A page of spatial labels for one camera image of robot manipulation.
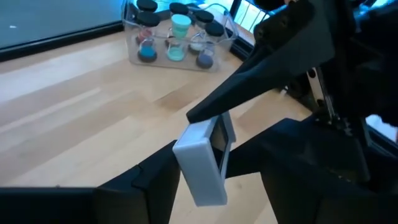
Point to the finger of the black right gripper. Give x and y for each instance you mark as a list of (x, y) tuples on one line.
[(273, 62), (248, 149)]

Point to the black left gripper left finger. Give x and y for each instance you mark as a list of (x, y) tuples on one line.
[(109, 205)]

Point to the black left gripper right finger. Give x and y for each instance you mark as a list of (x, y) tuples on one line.
[(311, 193)]

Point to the white digital timer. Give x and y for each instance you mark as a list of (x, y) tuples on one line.
[(199, 168)]

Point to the black-capped hourglass indigo sand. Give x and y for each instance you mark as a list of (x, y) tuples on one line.
[(214, 29)]

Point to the black-capped hourglass white sand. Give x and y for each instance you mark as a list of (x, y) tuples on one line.
[(203, 16)]

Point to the green hourglass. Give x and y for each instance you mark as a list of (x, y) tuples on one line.
[(181, 23)]

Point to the black-capped hourglass orange sand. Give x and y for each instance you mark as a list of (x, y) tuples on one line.
[(178, 8)]

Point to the black-capped hourglass blue sand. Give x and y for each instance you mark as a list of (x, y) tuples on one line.
[(148, 19)]

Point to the black-capped hourglass red sand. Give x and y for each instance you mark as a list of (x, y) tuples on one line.
[(147, 4)]

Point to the clear plastic bin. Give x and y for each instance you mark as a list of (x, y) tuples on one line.
[(161, 63)]

